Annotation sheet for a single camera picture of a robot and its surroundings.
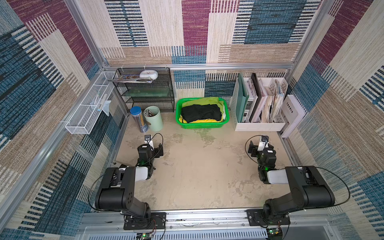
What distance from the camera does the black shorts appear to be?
3.32 ft

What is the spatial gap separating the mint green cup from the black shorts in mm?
164

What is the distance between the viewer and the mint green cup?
3.23 feet
